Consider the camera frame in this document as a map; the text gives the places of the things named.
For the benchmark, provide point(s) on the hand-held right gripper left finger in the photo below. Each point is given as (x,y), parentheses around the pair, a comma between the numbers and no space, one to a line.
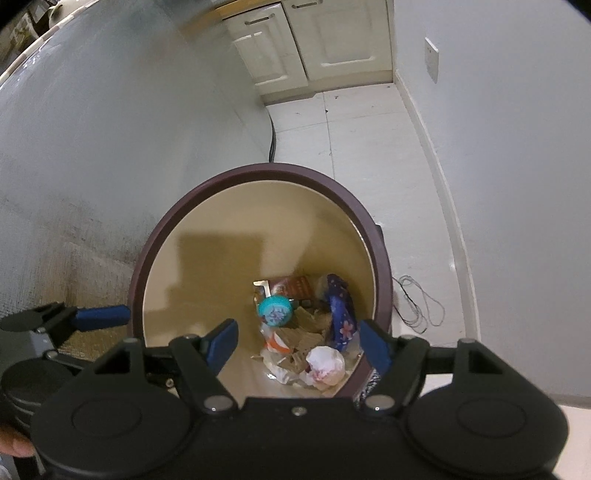
(221,345)

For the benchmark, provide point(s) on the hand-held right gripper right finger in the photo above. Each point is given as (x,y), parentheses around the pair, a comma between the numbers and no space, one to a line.
(374,347)

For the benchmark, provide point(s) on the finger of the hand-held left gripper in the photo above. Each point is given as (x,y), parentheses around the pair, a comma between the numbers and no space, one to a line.
(104,316)

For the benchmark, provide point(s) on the dark blue floral packet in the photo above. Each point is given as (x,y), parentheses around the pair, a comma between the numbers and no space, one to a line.
(340,318)

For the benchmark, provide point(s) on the white tissue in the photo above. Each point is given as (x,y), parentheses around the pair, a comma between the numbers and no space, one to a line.
(325,365)

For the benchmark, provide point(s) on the teal round lid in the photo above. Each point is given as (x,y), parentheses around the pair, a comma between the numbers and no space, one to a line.
(275,312)

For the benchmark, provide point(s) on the torn beige paper pieces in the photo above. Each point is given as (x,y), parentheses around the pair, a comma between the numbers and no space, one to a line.
(305,339)

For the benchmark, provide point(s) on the brown rimmed cream trash bin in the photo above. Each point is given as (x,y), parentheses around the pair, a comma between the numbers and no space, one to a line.
(207,258)

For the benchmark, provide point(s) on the person's left hand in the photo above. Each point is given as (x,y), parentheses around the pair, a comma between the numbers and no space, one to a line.
(16,442)

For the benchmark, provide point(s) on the clear wrapper with orange print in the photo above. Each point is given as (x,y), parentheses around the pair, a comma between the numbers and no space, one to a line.
(276,342)

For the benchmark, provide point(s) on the silver textured counter side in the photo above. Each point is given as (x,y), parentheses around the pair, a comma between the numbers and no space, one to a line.
(115,138)

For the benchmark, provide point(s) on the narrow cream cabinet door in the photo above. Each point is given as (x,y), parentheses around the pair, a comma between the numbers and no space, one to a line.
(268,50)

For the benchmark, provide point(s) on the cream kitchen cabinet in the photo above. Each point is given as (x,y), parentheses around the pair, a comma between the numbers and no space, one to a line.
(318,41)

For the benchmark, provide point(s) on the wide cream cabinet door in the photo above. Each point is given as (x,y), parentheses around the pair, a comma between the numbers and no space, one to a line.
(344,34)

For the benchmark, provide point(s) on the white wall socket plate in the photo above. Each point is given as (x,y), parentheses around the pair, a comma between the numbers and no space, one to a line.
(432,60)

